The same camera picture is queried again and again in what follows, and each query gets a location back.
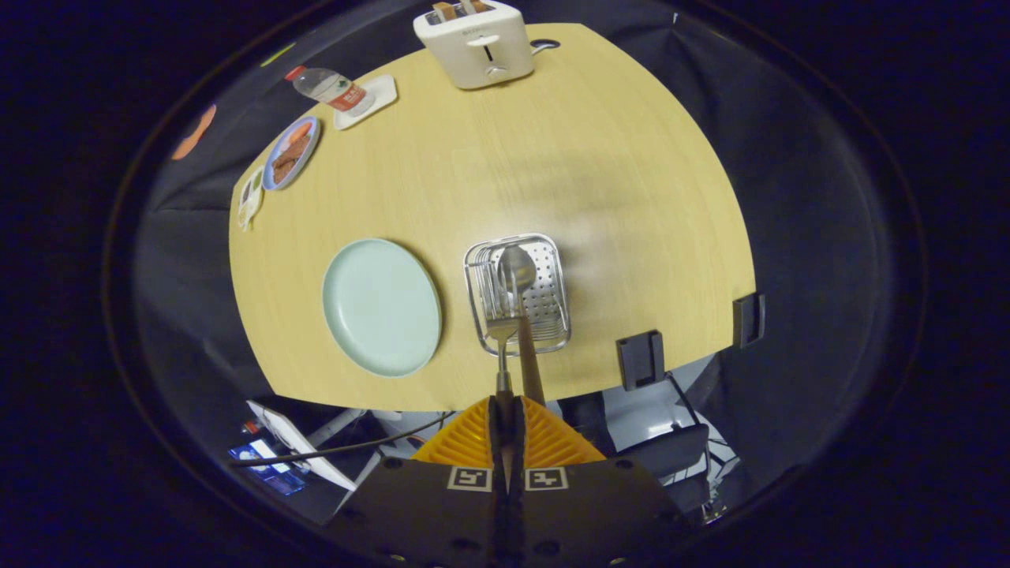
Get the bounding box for fork with wooden handle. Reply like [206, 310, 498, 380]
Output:
[476, 260, 523, 399]

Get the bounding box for white square coaster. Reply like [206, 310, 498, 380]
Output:
[332, 74, 398, 131]

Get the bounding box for perforated metal basket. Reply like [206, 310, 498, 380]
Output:
[463, 234, 572, 357]

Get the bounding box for clear water bottle red cap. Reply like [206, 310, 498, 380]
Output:
[285, 65, 376, 118]

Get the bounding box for thin black cable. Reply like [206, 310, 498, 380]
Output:
[233, 410, 458, 468]

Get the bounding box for spoon with wooden handle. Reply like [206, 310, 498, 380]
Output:
[497, 245, 547, 407]

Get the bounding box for white flat board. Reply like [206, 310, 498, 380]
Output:
[246, 400, 357, 491]

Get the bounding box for blue plate with food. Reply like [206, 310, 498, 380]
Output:
[262, 116, 321, 191]

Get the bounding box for black table clamp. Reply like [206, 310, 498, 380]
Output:
[615, 330, 666, 392]
[731, 292, 766, 349]

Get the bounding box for cream toaster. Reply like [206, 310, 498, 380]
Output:
[413, 2, 536, 91]

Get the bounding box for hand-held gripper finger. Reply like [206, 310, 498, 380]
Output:
[327, 397, 506, 568]
[509, 397, 695, 568]

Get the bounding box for blue lit screen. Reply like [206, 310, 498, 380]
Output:
[229, 439, 307, 496]

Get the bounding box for pale green plate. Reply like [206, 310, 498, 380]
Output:
[321, 238, 443, 378]

